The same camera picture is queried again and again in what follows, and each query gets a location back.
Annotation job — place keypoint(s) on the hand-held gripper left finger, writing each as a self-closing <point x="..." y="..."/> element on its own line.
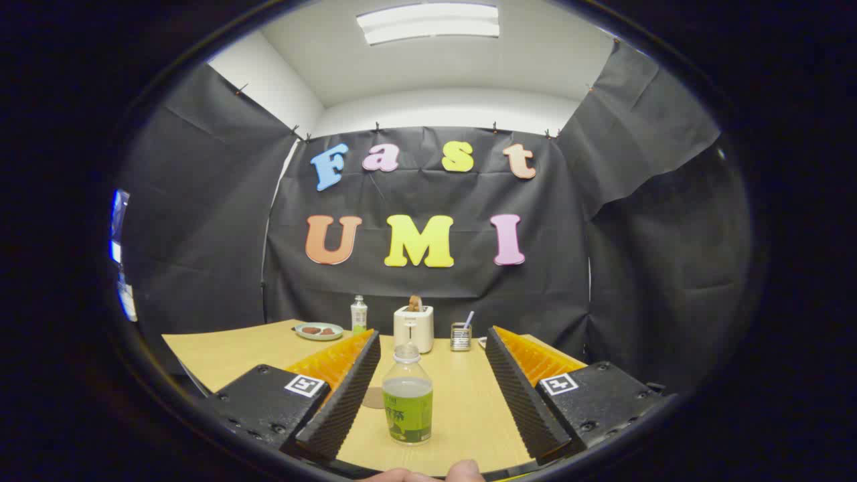
<point x="345" y="408"/>

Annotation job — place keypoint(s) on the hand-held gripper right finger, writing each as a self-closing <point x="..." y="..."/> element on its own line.
<point x="525" y="402"/>

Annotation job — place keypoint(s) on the round brown coaster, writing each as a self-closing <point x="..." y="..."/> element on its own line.
<point x="373" y="398"/>

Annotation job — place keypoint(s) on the green label juice bottle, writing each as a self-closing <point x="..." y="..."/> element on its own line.
<point x="408" y="415"/>

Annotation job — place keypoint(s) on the small white capped bottle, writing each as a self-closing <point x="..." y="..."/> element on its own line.
<point x="359" y="318"/>

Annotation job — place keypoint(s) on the wooden table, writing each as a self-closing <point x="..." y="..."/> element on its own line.
<point x="462" y="402"/>

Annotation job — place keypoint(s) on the pale green plate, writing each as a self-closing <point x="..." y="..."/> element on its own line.
<point x="319" y="337"/>

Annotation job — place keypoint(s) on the metal mesh holder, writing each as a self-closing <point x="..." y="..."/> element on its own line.
<point x="460" y="338"/>

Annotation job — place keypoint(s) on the pale straw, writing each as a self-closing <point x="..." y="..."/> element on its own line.
<point x="469" y="318"/>

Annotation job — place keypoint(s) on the white toaster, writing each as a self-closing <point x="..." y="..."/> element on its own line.
<point x="414" y="328"/>

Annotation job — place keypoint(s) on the toasted bread slice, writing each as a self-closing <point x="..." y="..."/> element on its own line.
<point x="415" y="303"/>

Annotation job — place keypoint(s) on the black backdrop cloth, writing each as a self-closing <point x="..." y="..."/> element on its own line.
<point x="415" y="194"/>

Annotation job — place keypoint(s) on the white side desk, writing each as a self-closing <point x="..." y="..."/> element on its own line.
<point x="127" y="298"/>

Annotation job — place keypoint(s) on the computer monitor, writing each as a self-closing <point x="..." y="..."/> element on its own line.
<point x="118" y="221"/>

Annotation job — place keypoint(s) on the ceiling light panel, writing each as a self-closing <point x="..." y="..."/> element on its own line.
<point x="428" y="23"/>

